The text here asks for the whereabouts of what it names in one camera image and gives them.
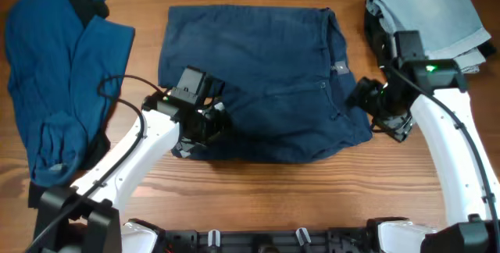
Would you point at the black folded garment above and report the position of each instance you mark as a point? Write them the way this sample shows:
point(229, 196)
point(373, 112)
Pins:
point(380, 43)

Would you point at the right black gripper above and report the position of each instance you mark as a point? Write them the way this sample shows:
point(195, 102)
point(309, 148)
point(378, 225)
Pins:
point(362, 94)

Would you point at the light blue folded jeans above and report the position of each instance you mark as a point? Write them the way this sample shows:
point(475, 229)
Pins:
point(449, 29)

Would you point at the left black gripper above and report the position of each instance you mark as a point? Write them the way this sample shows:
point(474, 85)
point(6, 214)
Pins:
point(219, 124)

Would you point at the dark navy denim shorts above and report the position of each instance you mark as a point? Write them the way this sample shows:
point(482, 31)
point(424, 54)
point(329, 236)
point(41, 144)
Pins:
point(281, 74)

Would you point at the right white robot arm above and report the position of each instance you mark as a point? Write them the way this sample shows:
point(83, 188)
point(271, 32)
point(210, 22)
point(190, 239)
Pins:
point(434, 94)

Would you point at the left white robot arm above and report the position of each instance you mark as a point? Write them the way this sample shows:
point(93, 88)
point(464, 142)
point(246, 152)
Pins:
point(85, 217)

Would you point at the blue shirt pile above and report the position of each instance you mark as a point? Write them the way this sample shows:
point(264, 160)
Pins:
point(61, 75)

